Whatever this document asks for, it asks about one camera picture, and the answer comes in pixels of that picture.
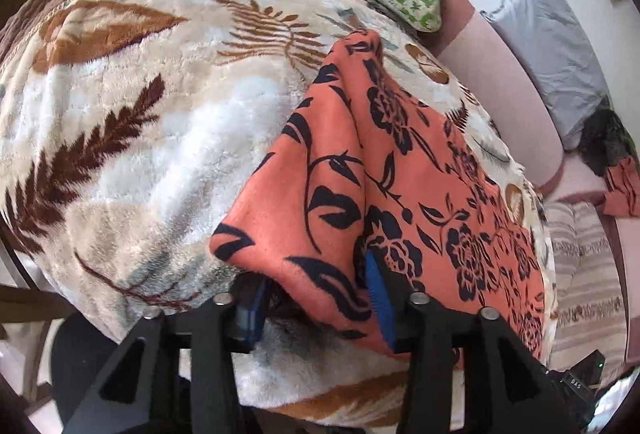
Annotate dark furry cloth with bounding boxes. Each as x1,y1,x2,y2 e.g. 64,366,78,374
577,107,633,177

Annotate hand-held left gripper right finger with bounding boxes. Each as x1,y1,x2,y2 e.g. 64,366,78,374
364,250,576,434

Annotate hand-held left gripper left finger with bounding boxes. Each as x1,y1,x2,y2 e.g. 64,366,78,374
62,274,271,434

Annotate striped beige cloth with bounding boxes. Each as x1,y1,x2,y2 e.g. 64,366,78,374
542,200,628,387

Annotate orange floral blouse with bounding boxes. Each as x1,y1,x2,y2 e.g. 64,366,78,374
210,28,548,360

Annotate plain orange cloth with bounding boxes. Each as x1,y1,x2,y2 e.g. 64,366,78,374
602,157,640,217

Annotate pink bolster cushion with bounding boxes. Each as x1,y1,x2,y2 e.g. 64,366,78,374
432,0,568,192

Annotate grey pillow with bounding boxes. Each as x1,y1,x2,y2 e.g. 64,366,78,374
481,0,610,150

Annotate leaf printed fleece blanket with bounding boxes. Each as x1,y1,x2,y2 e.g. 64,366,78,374
0,0,557,430

